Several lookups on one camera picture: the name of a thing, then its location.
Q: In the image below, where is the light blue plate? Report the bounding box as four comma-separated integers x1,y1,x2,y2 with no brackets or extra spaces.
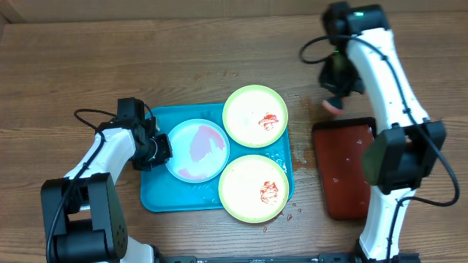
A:
166,119,230,183

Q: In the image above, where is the green plate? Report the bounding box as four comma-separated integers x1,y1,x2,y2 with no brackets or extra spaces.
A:
219,155,290,224
222,85,289,148

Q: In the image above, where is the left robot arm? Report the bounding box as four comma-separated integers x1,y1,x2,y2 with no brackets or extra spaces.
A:
40,115,173,262

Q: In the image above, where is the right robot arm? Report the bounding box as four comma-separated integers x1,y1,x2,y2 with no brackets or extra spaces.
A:
319,1,446,262

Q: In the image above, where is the dark red tray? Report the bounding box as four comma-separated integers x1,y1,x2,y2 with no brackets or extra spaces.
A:
312,117,376,220

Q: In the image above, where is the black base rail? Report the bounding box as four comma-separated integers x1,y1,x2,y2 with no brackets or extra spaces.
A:
159,253,375,263

